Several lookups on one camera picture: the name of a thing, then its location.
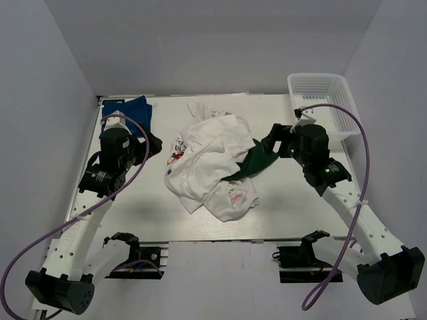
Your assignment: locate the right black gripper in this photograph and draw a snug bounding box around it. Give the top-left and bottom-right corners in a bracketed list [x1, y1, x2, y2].
[262, 123, 310, 167]

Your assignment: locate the dark green t shirt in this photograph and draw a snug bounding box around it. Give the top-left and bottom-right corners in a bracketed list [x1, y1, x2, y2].
[222, 139, 278, 181]

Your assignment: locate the white t shirt red logo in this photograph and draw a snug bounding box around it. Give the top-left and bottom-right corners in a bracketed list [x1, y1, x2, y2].
[164, 136, 258, 222]

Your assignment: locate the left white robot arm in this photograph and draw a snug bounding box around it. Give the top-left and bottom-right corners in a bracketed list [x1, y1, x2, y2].
[25, 124, 162, 315]

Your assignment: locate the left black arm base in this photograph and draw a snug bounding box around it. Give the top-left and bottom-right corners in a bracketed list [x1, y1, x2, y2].
[106, 243, 169, 280]

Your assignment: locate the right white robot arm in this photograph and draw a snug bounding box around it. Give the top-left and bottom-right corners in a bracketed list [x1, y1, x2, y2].
[262, 123, 425, 305]

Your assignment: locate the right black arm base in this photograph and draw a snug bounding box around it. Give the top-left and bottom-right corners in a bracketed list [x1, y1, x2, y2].
[272, 246, 332, 284]

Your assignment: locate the folded blue t shirt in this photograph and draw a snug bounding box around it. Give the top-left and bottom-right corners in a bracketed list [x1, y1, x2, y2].
[101, 95, 153, 131]

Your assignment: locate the white plastic basket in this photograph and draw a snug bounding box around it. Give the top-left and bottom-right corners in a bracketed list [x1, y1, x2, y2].
[288, 73, 360, 141]

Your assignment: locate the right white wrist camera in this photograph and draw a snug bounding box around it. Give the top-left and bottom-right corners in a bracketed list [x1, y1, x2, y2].
[293, 106, 316, 129]

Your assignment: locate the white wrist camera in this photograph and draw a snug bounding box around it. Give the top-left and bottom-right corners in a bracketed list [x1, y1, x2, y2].
[101, 111, 131, 134]
[293, 106, 316, 129]

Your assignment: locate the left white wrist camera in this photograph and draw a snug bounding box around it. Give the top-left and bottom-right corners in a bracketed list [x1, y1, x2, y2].
[101, 111, 131, 134]

